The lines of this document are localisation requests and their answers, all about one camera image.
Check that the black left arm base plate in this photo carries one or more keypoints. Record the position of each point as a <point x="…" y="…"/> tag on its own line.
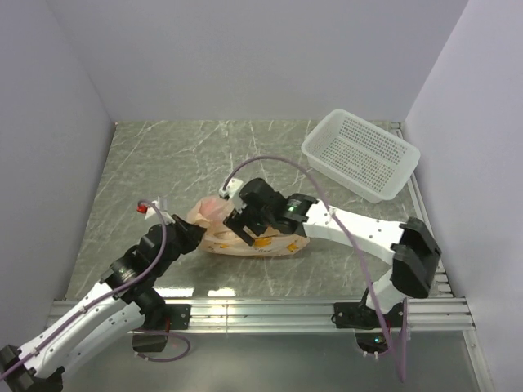
<point x="168" y="317"/>

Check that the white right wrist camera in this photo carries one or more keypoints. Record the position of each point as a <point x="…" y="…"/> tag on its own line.
<point x="231" y="189"/>

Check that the black left controller box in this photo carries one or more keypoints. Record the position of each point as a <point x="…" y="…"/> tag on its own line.
<point x="148" y="341"/>

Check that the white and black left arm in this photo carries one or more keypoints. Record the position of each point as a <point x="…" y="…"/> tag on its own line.
<point x="122" y="300"/>

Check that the right controller board with led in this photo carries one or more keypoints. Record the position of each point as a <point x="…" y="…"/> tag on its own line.
<point x="372" y="343"/>

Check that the white perforated plastic basket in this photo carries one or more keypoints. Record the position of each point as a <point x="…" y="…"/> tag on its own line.
<point x="364" y="158"/>

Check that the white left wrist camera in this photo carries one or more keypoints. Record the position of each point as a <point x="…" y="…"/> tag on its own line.
<point x="149" y="210"/>

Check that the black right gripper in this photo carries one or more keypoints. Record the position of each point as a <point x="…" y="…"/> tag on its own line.
<point x="235" y="222"/>

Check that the aluminium table edge rail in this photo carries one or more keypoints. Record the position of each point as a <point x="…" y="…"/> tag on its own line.
<point x="306" y="314"/>

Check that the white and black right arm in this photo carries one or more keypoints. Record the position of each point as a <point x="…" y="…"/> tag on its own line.
<point x="407" y="247"/>

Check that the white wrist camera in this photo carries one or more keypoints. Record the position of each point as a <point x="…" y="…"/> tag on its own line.
<point x="149" y="210"/>
<point x="231" y="189"/>

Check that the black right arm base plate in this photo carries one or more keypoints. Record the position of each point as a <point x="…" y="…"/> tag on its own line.
<point x="353" y="315"/>

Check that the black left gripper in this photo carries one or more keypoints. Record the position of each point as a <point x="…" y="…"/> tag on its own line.
<point x="191" y="232"/>

